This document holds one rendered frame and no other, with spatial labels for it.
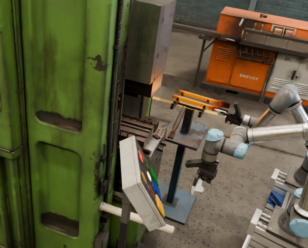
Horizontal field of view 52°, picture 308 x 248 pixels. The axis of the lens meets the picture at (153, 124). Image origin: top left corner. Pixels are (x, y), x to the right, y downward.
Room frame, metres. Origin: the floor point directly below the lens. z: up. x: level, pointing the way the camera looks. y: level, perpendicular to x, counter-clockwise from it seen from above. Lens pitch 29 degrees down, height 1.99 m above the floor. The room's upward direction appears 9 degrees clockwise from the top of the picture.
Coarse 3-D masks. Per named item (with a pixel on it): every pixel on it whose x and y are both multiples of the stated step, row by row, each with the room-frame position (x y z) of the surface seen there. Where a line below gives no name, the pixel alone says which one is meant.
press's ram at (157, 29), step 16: (144, 0) 1.60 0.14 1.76; (160, 0) 1.68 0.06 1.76; (144, 16) 1.55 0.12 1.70; (160, 16) 1.55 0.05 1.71; (144, 32) 1.55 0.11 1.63; (160, 32) 1.59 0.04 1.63; (128, 48) 1.57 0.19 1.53; (144, 48) 1.55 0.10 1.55; (160, 48) 1.64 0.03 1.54; (128, 64) 1.57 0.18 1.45; (144, 64) 1.55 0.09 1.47; (160, 64) 1.69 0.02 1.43; (144, 80) 1.54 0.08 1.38
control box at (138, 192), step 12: (120, 144) 1.24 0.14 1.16; (132, 144) 1.21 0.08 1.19; (120, 156) 1.15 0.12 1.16; (132, 156) 1.12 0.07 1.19; (144, 156) 1.27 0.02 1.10; (132, 168) 1.05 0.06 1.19; (144, 168) 1.13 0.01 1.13; (132, 180) 0.97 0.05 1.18; (132, 192) 0.95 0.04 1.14; (144, 192) 0.96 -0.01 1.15; (132, 204) 0.95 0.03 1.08; (144, 204) 0.96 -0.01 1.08; (156, 204) 1.01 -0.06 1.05; (144, 216) 0.96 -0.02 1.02; (156, 216) 0.97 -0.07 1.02; (156, 228) 0.97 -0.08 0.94
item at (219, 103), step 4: (180, 92) 2.32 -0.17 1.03; (184, 92) 2.31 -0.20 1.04; (188, 92) 2.32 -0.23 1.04; (192, 96) 2.29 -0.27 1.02; (196, 96) 2.28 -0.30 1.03; (200, 96) 2.27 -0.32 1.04; (204, 96) 2.28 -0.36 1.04; (204, 100) 2.26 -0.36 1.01; (212, 100) 2.24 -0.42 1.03; (216, 100) 2.24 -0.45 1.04; (220, 100) 2.23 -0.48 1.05; (220, 104) 2.22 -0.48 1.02; (224, 104) 2.21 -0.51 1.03; (228, 104) 2.20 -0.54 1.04; (228, 108) 2.20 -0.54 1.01
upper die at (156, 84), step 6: (162, 72) 1.76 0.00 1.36; (156, 78) 1.65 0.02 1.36; (126, 84) 1.62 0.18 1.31; (132, 84) 1.61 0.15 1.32; (138, 84) 1.60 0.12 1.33; (144, 84) 1.60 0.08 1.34; (150, 84) 1.59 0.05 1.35; (156, 84) 1.67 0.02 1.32; (126, 90) 1.62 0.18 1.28; (132, 90) 1.61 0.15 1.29; (138, 90) 1.60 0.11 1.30; (144, 90) 1.59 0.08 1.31; (150, 90) 1.59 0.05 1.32; (156, 90) 1.69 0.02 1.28; (150, 96) 1.59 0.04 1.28
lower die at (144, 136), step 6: (126, 120) 1.79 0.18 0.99; (132, 120) 1.80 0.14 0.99; (120, 126) 1.70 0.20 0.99; (126, 126) 1.71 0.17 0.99; (132, 126) 1.71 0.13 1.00; (150, 126) 1.76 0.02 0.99; (126, 132) 1.66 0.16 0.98; (132, 132) 1.65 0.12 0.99; (138, 132) 1.67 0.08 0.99; (144, 132) 1.68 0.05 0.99; (150, 132) 1.70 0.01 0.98; (126, 138) 1.61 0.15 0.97; (138, 138) 1.61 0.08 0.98; (144, 138) 1.62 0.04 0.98; (150, 138) 1.73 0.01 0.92; (144, 144) 1.60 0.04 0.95
